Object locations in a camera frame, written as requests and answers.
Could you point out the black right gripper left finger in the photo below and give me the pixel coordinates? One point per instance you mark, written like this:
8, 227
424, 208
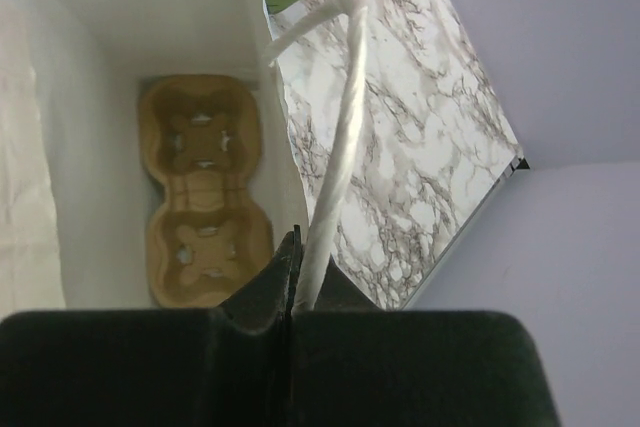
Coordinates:
221, 366

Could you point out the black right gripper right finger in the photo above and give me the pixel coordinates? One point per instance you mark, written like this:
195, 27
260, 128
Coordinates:
415, 368

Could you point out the white paper takeout bag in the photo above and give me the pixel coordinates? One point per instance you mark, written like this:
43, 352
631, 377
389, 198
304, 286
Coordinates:
75, 197

